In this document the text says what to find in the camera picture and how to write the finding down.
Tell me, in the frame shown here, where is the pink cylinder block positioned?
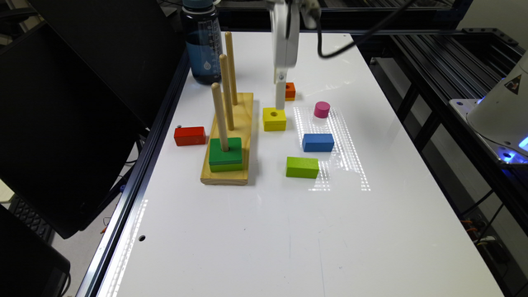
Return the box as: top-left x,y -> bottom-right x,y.
313,101 -> 331,119

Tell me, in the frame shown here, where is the blue rectangular block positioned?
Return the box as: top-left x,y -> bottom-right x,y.
302,134 -> 334,152

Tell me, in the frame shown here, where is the red rectangular block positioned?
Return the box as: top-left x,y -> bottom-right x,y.
173,126 -> 206,146

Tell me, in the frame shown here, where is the black monitor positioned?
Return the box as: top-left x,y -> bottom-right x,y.
1,0 -> 185,238

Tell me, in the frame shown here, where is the blue water bottle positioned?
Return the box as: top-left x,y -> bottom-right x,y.
181,0 -> 223,85

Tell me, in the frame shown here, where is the wooden peg base board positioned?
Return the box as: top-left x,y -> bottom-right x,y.
200,92 -> 253,186

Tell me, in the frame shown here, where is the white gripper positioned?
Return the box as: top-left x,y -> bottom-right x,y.
270,1 -> 300,110

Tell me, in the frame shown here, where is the yellow square block with hole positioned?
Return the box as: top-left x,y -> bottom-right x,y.
262,107 -> 287,131

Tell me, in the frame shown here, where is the rear wooden peg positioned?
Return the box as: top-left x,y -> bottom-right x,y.
225,31 -> 238,106

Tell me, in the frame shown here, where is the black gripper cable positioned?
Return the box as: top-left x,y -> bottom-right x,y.
299,0 -> 417,59

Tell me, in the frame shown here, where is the wooden peg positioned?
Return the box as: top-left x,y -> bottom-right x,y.
211,82 -> 229,152
219,54 -> 234,131
225,31 -> 238,106

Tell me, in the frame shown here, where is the orange square block with hole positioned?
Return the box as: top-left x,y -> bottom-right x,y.
285,82 -> 296,101

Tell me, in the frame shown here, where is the dark green square block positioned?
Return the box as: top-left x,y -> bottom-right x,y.
208,138 -> 243,165

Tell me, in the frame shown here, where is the front wooden peg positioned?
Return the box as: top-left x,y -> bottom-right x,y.
211,82 -> 229,152

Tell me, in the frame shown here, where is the light green rectangular block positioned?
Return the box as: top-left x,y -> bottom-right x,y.
286,157 -> 319,179

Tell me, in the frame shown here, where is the middle wooden peg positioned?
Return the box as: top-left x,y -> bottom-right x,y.
219,54 -> 234,131

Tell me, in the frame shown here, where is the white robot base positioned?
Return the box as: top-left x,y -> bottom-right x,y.
450,55 -> 527,167

